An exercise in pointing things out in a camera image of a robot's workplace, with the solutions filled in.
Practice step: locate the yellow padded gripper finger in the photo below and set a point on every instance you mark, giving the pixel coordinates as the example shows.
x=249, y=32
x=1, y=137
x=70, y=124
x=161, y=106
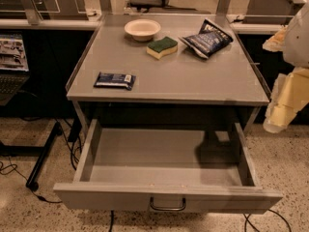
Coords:
x=290, y=94
x=276, y=42

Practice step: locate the blue rxbar blueberry bar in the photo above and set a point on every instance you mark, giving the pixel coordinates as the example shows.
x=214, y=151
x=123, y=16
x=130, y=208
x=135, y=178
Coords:
x=115, y=80

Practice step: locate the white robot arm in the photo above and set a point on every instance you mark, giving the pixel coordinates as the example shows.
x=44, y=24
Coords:
x=296, y=43

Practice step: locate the open grey top drawer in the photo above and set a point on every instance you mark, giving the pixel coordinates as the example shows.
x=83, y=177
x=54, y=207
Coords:
x=121, y=169

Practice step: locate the dark blue chip bag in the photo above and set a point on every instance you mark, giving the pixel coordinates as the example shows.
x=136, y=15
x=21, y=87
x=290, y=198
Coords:
x=210, y=39

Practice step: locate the grey metal table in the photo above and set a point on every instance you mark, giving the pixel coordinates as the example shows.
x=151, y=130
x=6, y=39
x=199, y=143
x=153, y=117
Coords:
x=227, y=78

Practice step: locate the green yellow sponge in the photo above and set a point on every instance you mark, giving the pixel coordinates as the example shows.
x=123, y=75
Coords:
x=163, y=47

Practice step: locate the white paper bowl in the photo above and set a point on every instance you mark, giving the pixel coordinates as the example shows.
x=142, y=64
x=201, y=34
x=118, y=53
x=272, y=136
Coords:
x=142, y=30

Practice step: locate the laptop on left desk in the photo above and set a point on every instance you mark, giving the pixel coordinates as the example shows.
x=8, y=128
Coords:
x=14, y=70

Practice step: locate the black desk leg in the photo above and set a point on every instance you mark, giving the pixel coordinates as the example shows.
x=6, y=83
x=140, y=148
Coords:
x=32, y=183

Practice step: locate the metal drawer handle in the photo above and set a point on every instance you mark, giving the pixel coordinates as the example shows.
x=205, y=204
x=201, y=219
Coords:
x=163, y=205

